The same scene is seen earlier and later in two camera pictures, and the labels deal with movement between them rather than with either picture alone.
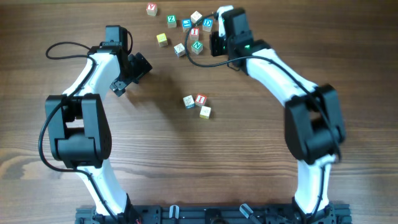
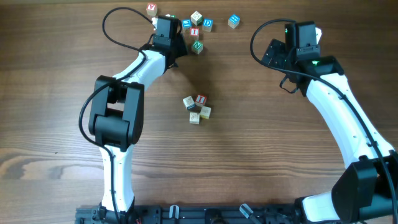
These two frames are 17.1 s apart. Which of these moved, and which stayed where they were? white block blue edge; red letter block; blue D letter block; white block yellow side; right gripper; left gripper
Moved: right gripper; left gripper
Stayed: blue D letter block; white block yellow side; red letter block; white block blue edge
